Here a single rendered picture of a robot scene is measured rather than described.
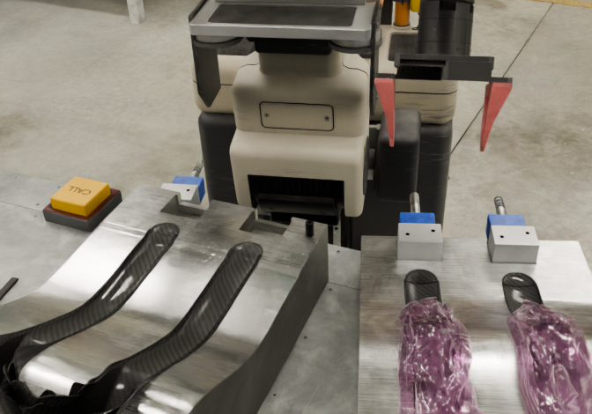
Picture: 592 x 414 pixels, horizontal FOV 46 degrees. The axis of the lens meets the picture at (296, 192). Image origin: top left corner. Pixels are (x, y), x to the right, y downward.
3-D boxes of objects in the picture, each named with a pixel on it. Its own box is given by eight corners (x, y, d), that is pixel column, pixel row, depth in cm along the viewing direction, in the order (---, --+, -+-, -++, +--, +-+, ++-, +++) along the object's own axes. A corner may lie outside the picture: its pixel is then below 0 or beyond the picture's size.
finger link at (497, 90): (506, 155, 73) (514, 62, 71) (436, 151, 74) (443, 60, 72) (499, 150, 79) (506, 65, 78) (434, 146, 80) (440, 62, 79)
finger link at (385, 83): (438, 151, 74) (444, 60, 72) (369, 147, 75) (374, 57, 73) (436, 146, 80) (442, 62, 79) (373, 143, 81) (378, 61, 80)
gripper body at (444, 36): (493, 75, 72) (499, 0, 71) (393, 70, 74) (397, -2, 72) (487, 76, 78) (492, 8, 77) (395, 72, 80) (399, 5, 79)
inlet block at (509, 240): (476, 213, 94) (480, 180, 91) (514, 214, 93) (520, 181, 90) (489, 279, 83) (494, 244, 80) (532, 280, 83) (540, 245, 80)
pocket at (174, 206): (181, 214, 92) (178, 191, 90) (218, 223, 90) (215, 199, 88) (163, 235, 88) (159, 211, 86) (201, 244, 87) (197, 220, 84)
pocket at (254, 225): (256, 232, 88) (255, 208, 86) (295, 240, 86) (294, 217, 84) (240, 254, 85) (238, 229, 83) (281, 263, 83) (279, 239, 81)
